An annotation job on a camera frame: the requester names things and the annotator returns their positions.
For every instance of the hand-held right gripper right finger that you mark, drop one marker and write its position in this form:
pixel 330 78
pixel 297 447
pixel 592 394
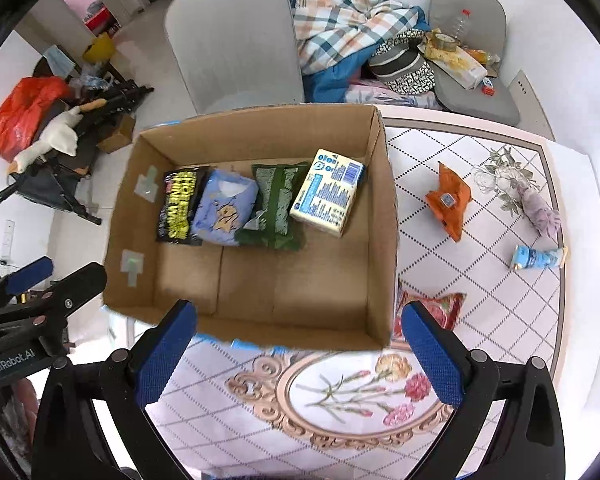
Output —
pixel 432 355

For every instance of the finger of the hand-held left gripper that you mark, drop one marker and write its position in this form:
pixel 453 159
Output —
pixel 75 285
pixel 27 276

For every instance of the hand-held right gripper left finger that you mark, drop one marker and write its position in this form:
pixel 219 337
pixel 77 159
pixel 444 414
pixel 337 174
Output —
pixel 165 355

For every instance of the light blue soft packet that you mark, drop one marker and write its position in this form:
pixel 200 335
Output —
pixel 225 207

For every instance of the red patterned snack packet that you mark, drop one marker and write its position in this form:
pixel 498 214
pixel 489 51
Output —
pixel 442 310

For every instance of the black and yellow snack packet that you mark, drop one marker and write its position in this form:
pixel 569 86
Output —
pixel 177 205

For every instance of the light blue tube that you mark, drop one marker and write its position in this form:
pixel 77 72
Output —
pixel 535 257

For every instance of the white goose plush toy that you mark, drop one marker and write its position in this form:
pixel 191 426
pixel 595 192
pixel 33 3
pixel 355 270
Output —
pixel 60 135

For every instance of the small cardboard box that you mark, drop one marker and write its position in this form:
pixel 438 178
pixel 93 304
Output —
pixel 117 135

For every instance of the orange snack packet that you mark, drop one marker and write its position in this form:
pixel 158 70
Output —
pixel 450 200

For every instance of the red plastic bag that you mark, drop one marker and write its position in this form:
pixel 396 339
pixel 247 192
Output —
pixel 20 110

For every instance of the purple crumpled cloth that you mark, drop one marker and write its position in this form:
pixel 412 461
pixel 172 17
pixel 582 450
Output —
pixel 542 212

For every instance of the dark green snack packet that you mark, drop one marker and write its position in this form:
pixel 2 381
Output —
pixel 272 205

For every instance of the black tripod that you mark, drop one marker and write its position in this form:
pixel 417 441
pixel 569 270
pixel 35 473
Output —
pixel 115 97

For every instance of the cream and blue tissue pack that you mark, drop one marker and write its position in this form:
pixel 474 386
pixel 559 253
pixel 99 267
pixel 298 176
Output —
pixel 327 192

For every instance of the blue face mask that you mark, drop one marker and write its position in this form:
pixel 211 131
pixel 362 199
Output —
pixel 60 60

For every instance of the yellow bag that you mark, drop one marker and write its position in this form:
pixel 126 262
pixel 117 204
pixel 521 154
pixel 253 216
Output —
pixel 100 49

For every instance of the small red box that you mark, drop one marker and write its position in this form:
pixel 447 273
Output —
pixel 488 87

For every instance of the striped patterned bag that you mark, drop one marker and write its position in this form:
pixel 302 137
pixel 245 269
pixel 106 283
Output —
pixel 402 70

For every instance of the grey fabric chair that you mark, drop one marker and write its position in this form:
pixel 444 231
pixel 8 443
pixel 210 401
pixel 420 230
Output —
pixel 235 45

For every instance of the yellow food packet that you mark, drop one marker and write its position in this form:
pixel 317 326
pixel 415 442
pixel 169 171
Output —
pixel 460 67

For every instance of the blue cloth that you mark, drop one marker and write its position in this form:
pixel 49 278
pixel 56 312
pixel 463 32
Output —
pixel 330 77

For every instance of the roll of brown tape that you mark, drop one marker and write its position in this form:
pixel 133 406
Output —
pixel 441 41

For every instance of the clear plastic bottle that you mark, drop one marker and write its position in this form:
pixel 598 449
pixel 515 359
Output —
pixel 460 27

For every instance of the plaid blanket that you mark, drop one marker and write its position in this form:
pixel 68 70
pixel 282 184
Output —
pixel 340 20

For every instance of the grey cushioned chair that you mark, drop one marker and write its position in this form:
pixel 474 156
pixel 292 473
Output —
pixel 480 10

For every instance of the white wall socket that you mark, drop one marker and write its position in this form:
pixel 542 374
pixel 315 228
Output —
pixel 7 240

